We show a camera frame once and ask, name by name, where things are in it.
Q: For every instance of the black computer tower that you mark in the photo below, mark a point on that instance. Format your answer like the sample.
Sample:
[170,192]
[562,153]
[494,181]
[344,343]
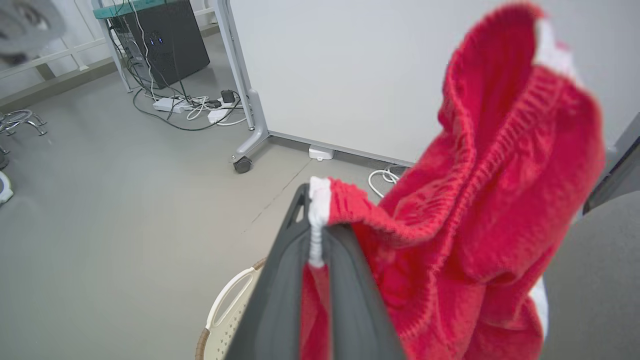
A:
[175,40]

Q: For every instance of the black caster wheel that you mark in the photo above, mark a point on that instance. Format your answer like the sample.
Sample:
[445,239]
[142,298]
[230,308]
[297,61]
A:
[242,165]

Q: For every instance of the chrome chair base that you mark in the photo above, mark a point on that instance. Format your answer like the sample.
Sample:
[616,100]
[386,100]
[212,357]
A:
[20,119]

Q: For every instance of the white power adapter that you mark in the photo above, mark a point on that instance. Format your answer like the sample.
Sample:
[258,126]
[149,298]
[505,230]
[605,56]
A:
[217,116]

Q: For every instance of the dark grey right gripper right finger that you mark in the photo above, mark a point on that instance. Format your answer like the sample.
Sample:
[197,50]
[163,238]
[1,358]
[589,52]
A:
[355,310]

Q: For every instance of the black power adapter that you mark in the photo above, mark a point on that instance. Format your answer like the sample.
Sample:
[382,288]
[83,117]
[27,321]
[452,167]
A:
[228,96]

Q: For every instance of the white round floor object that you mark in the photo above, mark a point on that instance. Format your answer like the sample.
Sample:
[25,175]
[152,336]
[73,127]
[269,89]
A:
[5,187]

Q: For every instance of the white partition panel grey frame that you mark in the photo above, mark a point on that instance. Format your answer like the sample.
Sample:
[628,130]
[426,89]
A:
[617,175]
[350,75]

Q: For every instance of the red and white knit sweater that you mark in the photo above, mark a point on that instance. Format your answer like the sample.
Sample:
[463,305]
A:
[500,200]

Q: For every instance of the small white adapter box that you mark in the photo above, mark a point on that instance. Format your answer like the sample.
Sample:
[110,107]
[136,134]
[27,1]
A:
[321,152]

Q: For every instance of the white laundry basket brown rim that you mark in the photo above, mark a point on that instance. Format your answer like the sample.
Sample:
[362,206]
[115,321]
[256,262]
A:
[225,320]

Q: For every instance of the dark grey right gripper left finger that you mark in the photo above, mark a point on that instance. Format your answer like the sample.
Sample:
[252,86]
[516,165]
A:
[280,300]

